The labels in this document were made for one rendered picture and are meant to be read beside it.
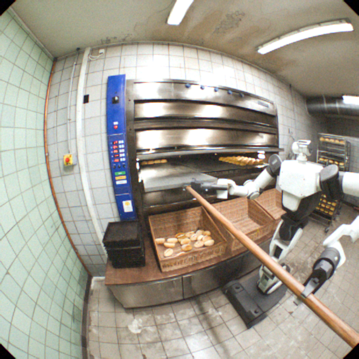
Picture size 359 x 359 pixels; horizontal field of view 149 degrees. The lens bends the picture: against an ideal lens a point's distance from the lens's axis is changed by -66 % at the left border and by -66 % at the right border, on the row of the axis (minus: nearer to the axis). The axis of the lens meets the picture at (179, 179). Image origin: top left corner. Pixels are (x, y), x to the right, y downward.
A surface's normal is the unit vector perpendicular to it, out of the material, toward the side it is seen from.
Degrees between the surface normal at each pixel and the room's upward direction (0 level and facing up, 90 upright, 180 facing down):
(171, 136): 70
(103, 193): 90
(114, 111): 90
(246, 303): 0
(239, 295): 0
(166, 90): 92
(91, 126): 90
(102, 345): 0
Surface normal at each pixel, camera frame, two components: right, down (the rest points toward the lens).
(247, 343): -0.05, -0.96
